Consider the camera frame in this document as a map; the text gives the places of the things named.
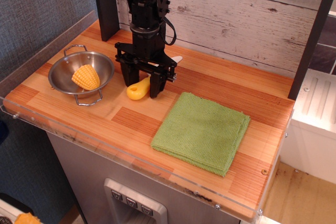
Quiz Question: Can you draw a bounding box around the white toy sink unit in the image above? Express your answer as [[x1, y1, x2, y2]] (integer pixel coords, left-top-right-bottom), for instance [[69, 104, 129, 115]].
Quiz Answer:
[[279, 10, 336, 185]]

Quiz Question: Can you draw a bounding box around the dark left vertical post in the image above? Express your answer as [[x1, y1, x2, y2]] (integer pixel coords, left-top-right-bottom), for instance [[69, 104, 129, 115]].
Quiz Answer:
[[96, 0, 120, 41]]

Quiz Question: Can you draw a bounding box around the steel bowl with handles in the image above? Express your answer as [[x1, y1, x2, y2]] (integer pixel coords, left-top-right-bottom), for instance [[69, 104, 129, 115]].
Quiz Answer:
[[48, 45, 114, 106]]

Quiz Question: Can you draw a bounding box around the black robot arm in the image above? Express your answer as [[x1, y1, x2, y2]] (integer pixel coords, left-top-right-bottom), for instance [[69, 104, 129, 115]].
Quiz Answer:
[[115, 0, 177, 98]]

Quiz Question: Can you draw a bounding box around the green folded cloth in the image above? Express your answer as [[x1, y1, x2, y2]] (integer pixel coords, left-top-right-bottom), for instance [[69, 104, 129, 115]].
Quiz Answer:
[[151, 92, 250, 177]]

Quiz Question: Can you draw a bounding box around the dark vertical post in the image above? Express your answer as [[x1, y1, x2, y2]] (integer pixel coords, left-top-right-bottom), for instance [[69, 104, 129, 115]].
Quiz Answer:
[[288, 0, 333, 100], [96, 0, 120, 41]]

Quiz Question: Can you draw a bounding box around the grey toy cabinet body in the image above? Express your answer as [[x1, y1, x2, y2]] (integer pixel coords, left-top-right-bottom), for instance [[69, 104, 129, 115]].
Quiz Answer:
[[47, 133, 240, 223]]

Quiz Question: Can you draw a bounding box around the yellow toy corn cob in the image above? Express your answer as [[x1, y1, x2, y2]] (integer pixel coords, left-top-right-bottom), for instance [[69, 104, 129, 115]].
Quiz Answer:
[[71, 65, 100, 90]]

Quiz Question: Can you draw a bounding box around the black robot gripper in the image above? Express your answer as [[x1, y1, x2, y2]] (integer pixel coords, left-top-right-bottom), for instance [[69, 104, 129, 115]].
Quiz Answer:
[[115, 26, 177, 99]]

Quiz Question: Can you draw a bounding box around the clear acrylic edge guard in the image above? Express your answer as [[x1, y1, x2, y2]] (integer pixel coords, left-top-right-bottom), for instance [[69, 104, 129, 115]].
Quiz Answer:
[[4, 92, 293, 223]]

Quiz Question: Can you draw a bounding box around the silver toy fridge dispenser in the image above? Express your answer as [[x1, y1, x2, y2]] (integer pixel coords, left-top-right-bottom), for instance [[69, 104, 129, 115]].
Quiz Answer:
[[104, 178, 168, 223]]

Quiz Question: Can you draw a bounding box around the dark right vertical post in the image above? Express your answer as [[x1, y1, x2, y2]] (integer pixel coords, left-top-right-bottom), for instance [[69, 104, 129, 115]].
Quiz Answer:
[[288, 0, 333, 100]]

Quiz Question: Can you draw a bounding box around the orange toy at corner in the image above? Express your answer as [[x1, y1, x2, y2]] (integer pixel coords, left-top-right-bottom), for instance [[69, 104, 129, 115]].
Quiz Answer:
[[14, 213, 41, 224]]

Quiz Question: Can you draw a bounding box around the yellow handled toy knife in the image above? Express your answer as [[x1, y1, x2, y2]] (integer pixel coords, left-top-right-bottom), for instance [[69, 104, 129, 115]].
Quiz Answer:
[[126, 56, 183, 101]]

